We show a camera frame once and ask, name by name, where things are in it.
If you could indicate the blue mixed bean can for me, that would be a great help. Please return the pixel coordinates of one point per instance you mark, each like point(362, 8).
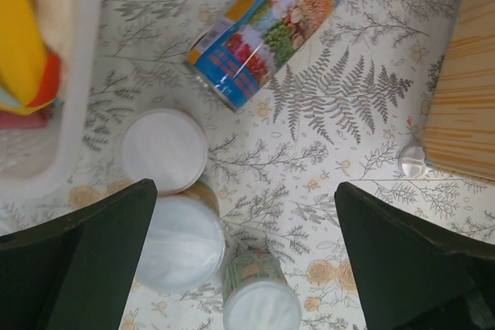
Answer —
point(251, 42)

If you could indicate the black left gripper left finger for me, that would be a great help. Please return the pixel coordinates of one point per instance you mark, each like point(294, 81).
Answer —
point(75, 271)

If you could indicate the yellow cloth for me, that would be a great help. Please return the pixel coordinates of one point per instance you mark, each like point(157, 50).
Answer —
point(30, 73)

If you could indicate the wooden box counter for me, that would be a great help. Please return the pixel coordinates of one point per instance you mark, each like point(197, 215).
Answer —
point(459, 132)

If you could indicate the orange can clear lid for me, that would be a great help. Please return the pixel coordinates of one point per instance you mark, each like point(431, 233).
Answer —
point(185, 243)

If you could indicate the yellow can white lid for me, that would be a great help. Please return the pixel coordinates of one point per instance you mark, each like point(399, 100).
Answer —
point(166, 146)

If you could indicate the green can clear lid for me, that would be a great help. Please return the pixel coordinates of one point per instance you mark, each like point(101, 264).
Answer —
point(257, 296)

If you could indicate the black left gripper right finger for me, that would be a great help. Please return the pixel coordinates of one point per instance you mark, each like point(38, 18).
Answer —
point(413, 274)

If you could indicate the pink cloth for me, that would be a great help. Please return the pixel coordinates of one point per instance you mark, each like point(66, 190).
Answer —
point(35, 120)

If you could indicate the white plastic basket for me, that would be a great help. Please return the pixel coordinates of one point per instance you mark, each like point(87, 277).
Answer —
point(34, 162)

